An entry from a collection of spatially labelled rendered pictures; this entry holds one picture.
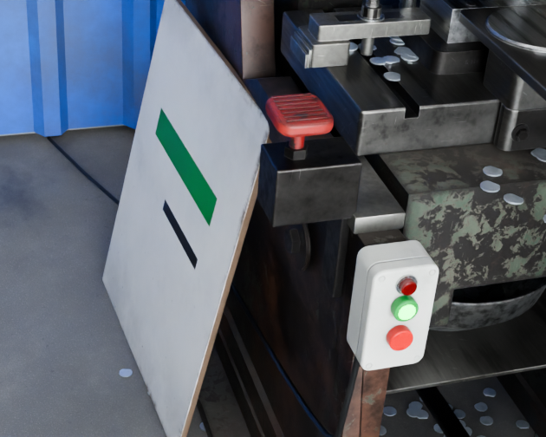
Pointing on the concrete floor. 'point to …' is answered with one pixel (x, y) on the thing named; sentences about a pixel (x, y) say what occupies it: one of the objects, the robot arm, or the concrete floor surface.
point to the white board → (183, 211)
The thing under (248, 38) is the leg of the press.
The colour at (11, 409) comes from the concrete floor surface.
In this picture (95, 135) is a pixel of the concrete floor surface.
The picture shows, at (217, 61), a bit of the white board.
